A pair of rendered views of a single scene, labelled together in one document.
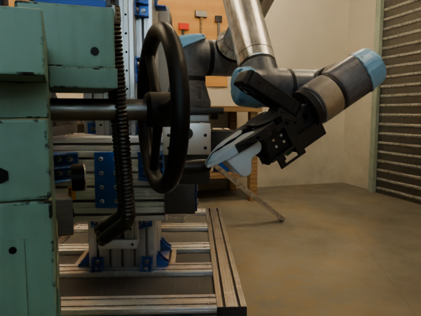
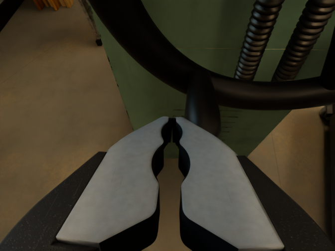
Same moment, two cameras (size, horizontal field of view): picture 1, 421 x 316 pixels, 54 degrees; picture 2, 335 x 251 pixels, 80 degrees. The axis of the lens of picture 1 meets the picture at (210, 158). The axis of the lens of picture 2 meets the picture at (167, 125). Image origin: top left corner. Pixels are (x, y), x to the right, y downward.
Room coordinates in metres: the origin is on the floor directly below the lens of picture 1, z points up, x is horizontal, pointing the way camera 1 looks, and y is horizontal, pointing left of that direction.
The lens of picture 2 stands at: (0.68, -0.06, 0.84)
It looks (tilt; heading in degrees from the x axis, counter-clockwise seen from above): 61 degrees down; 114
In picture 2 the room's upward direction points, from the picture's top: 2 degrees counter-clockwise
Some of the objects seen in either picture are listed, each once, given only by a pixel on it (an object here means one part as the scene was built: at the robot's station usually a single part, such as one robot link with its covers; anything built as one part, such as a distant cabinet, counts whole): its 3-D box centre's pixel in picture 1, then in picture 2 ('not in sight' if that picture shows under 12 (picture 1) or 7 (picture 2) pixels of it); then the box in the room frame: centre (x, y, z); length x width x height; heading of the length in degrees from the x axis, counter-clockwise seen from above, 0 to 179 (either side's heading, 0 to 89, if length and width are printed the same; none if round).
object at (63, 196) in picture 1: (44, 214); not in sight; (0.90, 0.37, 0.58); 0.12 x 0.08 x 0.08; 110
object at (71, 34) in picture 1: (66, 43); not in sight; (0.68, 0.23, 0.91); 0.15 x 0.14 x 0.09; 20
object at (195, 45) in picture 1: (189, 56); not in sight; (1.37, 0.07, 0.98); 0.13 x 0.12 x 0.14; 107
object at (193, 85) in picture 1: (187, 92); not in sight; (1.37, 0.07, 0.87); 0.15 x 0.15 x 0.10
